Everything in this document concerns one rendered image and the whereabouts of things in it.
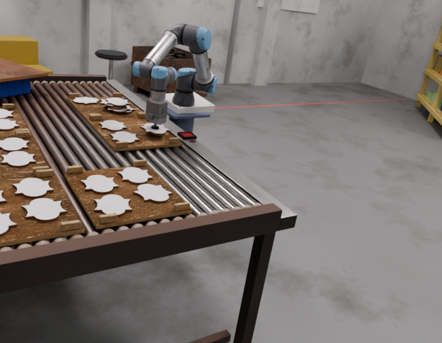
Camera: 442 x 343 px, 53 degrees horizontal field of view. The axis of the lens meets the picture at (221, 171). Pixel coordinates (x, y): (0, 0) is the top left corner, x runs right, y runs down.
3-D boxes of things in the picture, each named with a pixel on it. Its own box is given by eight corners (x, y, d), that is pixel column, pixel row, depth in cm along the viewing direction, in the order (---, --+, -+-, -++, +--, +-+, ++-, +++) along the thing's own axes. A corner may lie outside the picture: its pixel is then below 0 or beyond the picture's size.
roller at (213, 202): (85, 87, 311) (85, 79, 309) (236, 225, 164) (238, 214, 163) (77, 87, 308) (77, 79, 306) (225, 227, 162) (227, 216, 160)
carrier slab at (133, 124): (149, 119, 250) (149, 117, 249) (182, 145, 219) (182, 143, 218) (87, 122, 231) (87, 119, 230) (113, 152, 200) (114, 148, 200)
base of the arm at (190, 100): (187, 98, 304) (188, 84, 299) (198, 105, 293) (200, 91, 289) (167, 99, 295) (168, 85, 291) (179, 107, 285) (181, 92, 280)
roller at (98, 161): (39, 87, 295) (39, 79, 293) (162, 240, 149) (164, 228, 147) (32, 87, 292) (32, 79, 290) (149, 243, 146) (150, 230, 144)
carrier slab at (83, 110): (122, 99, 281) (122, 96, 280) (149, 119, 250) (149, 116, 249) (66, 100, 262) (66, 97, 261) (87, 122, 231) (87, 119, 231)
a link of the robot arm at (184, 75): (179, 84, 296) (181, 64, 290) (198, 88, 293) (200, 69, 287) (173, 88, 286) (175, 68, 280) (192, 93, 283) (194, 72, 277)
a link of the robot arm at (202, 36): (198, 79, 293) (186, 18, 244) (219, 84, 290) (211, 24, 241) (192, 94, 289) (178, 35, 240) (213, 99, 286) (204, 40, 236)
